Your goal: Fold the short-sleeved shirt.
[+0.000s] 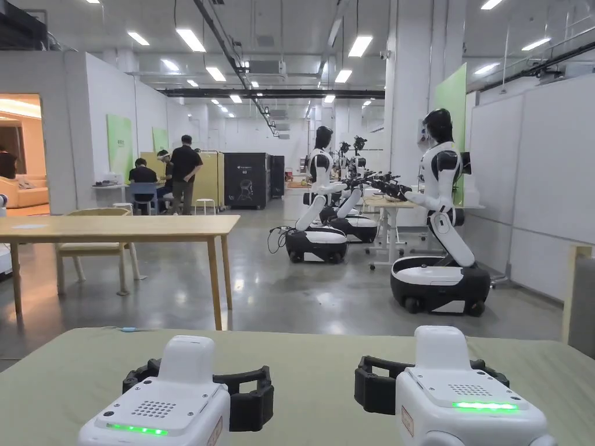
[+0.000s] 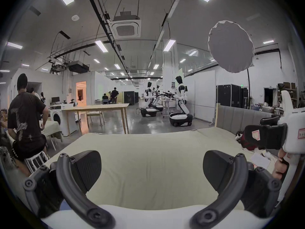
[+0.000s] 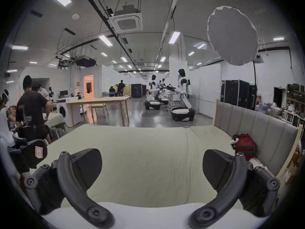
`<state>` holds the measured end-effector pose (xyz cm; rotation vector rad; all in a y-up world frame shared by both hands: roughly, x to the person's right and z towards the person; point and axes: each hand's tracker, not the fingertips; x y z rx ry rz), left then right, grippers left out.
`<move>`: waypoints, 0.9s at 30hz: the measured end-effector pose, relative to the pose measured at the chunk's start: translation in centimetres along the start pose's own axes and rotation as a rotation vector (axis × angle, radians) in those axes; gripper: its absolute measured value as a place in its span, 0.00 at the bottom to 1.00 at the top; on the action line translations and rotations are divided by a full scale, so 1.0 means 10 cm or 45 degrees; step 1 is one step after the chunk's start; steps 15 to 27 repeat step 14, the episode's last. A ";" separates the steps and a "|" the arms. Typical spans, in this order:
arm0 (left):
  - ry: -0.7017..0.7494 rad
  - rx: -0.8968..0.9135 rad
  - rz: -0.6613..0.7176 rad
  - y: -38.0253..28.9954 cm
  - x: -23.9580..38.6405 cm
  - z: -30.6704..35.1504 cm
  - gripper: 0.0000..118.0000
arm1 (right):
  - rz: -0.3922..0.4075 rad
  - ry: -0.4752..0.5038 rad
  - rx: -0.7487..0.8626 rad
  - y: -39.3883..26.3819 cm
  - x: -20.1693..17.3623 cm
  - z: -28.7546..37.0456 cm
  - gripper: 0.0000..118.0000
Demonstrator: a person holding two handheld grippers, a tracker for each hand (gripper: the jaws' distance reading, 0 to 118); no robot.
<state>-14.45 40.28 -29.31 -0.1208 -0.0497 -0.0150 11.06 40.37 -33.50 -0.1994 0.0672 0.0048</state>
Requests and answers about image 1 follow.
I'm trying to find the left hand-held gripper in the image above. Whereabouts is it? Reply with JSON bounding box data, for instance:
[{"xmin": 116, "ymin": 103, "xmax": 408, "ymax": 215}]
[{"xmin": 78, "ymin": 335, "xmax": 275, "ymax": 446}]

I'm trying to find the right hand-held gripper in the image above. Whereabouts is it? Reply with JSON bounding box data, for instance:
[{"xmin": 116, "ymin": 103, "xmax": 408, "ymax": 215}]
[{"xmin": 354, "ymin": 325, "xmax": 557, "ymax": 446}]

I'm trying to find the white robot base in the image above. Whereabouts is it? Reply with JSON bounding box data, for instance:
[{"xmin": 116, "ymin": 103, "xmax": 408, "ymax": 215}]
[{"xmin": 0, "ymin": 192, "xmax": 13, "ymax": 280}]

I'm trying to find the white black humanoid wheeled robot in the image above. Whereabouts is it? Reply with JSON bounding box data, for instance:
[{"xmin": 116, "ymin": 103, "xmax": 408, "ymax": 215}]
[
  {"xmin": 284, "ymin": 125, "xmax": 363, "ymax": 265},
  {"xmin": 371, "ymin": 109, "xmax": 492, "ymax": 318},
  {"xmin": 325, "ymin": 135, "xmax": 379, "ymax": 244}
]

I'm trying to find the bed with pale green sheet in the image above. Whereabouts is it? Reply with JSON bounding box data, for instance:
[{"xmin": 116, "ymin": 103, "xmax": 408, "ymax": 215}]
[{"xmin": 0, "ymin": 327, "xmax": 595, "ymax": 446}]

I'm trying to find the long light wooden table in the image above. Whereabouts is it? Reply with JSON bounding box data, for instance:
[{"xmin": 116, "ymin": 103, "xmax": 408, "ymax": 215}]
[{"xmin": 0, "ymin": 215, "xmax": 241, "ymax": 331}]

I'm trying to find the wooden framed grey padded furniture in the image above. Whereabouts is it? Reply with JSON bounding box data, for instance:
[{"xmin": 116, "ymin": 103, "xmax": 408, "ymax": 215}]
[{"xmin": 561, "ymin": 243, "xmax": 595, "ymax": 359}]

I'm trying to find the light wooden chair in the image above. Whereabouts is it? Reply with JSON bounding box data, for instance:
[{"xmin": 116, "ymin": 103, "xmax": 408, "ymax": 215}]
[{"xmin": 55, "ymin": 207, "xmax": 141, "ymax": 297}]

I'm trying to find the white desk with metal legs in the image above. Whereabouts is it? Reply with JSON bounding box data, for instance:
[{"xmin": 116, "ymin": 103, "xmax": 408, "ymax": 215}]
[{"xmin": 362, "ymin": 194, "xmax": 421, "ymax": 271}]

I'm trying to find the blue chair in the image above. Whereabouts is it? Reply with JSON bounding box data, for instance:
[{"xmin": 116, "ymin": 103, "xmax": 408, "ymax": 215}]
[{"xmin": 130, "ymin": 181, "xmax": 158, "ymax": 215}]

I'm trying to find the large black cabinet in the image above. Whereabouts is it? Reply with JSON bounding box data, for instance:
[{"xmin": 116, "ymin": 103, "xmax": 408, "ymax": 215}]
[{"xmin": 223, "ymin": 152, "xmax": 272, "ymax": 210}]

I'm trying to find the small white table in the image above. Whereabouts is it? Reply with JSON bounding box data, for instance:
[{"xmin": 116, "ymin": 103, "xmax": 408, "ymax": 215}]
[{"xmin": 91, "ymin": 178, "xmax": 130, "ymax": 205}]

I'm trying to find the narrow black cabinet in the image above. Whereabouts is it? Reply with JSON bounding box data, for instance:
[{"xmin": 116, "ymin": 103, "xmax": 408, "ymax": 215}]
[{"xmin": 269, "ymin": 154, "xmax": 286, "ymax": 200}]

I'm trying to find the beige sofa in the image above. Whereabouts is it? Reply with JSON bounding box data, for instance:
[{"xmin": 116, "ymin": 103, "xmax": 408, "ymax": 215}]
[{"xmin": 0, "ymin": 175, "xmax": 50, "ymax": 210}]

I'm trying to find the black floor cable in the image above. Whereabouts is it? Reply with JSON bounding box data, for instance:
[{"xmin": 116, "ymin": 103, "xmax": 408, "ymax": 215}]
[{"xmin": 267, "ymin": 225, "xmax": 293, "ymax": 254}]

